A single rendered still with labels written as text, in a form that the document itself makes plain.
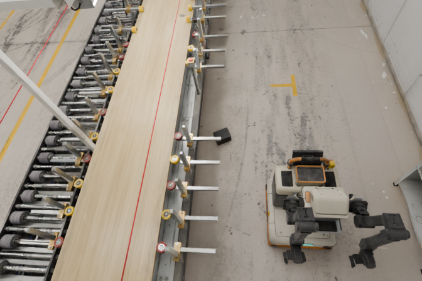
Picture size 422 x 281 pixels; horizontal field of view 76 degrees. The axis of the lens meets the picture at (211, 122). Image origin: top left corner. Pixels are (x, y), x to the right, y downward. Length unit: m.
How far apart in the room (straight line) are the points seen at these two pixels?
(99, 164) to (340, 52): 3.78
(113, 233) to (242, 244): 1.37
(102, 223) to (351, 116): 3.19
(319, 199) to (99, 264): 1.70
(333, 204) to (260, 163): 1.67
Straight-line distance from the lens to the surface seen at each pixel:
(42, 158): 3.24
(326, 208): 1.91
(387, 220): 1.71
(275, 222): 2.93
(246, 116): 3.77
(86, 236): 2.59
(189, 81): 3.43
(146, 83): 3.17
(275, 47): 4.69
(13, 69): 2.19
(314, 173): 2.46
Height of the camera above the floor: 3.12
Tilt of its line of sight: 56 degrees down
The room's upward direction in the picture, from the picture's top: 12 degrees counter-clockwise
